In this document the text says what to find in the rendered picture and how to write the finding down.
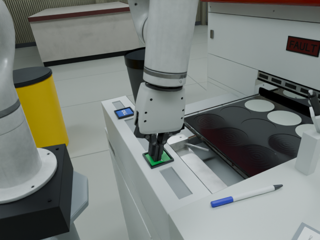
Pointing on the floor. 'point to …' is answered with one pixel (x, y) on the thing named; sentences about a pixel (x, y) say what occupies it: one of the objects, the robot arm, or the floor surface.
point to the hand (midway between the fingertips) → (155, 150)
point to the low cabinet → (84, 33)
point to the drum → (41, 105)
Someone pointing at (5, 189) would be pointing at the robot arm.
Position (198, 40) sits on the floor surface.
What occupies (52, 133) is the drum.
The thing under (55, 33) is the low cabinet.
